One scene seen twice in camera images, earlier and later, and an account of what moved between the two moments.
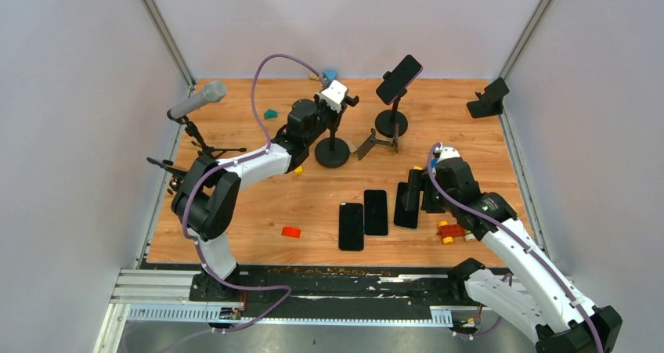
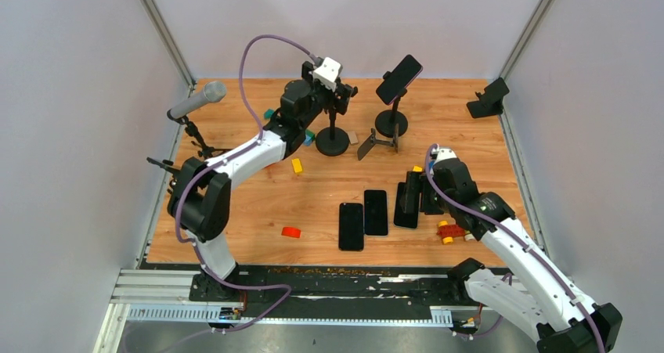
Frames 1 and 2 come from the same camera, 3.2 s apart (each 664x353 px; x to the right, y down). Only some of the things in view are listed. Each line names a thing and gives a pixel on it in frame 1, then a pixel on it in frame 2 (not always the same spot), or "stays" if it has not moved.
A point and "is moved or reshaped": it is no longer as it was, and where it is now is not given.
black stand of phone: [332, 152] is moved or reshaped
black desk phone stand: [490, 101] stays
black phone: [376, 221] stays
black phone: [407, 207] stays
